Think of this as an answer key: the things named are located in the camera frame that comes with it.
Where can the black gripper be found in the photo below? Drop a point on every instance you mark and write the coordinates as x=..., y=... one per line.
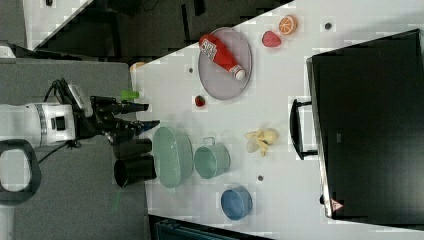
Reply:
x=102, y=120

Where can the peeled toy banana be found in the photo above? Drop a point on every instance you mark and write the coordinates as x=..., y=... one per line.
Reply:
x=260, y=140

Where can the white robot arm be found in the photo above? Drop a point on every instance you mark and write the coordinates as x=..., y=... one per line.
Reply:
x=24, y=128

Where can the black toaster oven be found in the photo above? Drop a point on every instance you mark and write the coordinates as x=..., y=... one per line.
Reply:
x=367, y=106

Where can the bright green toy vegetable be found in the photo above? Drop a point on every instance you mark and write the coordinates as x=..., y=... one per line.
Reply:
x=129, y=95

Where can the large black cup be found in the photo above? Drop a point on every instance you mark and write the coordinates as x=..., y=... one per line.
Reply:
x=134, y=170

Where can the green oval colander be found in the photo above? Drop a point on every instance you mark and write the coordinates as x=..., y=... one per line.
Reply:
x=173, y=156

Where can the small red toy strawberry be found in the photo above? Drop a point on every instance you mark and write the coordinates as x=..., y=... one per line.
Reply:
x=200, y=101

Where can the grey round plate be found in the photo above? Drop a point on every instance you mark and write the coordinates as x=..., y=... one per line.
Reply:
x=217, y=82

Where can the red ketchup bottle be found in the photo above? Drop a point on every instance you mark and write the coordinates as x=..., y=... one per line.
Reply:
x=215, y=50

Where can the large toy strawberry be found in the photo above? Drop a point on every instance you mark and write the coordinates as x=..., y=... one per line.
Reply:
x=271, y=40

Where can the toy orange half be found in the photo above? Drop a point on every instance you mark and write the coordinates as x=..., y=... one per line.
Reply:
x=288, y=25

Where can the green cup with handle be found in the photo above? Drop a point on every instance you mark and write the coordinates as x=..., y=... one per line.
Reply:
x=212, y=159

